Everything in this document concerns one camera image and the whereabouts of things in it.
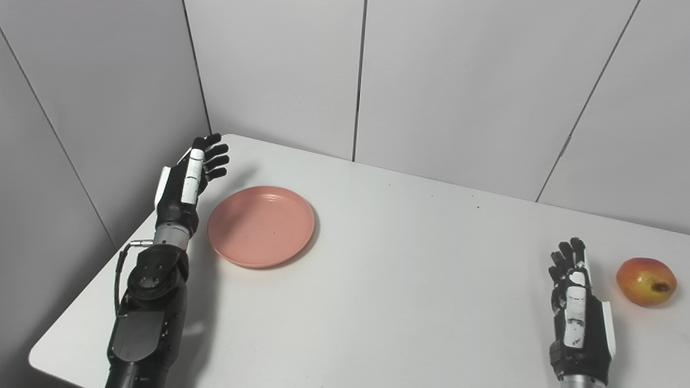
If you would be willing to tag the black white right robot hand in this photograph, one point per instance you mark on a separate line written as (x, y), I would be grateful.
(593, 345)

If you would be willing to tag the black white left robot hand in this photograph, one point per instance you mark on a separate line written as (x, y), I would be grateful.
(172, 205)

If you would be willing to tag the red yellow pomegranate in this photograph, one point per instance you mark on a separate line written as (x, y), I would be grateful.
(641, 280)

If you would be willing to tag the pink round plate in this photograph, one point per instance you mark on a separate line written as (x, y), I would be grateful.
(261, 226)

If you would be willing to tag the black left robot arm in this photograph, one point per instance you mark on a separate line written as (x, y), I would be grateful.
(148, 312)

